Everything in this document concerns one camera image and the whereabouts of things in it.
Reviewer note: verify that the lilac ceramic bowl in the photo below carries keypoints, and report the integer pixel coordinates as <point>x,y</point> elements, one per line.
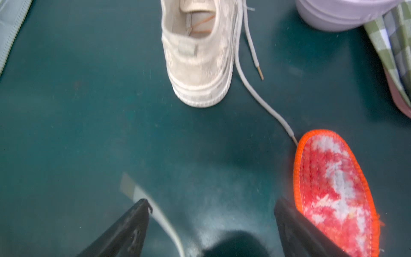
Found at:
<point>341,15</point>

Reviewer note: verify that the red insole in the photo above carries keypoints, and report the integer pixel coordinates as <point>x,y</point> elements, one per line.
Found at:
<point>331,191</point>

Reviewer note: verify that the pink plastic tray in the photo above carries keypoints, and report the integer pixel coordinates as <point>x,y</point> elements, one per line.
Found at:
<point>397,98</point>

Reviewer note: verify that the beige sneaker with red insole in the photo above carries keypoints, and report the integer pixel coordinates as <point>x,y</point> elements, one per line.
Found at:
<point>201,48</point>

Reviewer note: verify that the green white checkered cloth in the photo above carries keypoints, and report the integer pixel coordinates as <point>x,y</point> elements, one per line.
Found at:
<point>390,34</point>

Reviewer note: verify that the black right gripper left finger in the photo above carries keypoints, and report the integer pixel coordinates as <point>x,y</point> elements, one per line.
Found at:
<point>125,237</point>

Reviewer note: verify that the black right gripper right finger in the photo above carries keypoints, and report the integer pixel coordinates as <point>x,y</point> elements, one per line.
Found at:
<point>299,237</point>

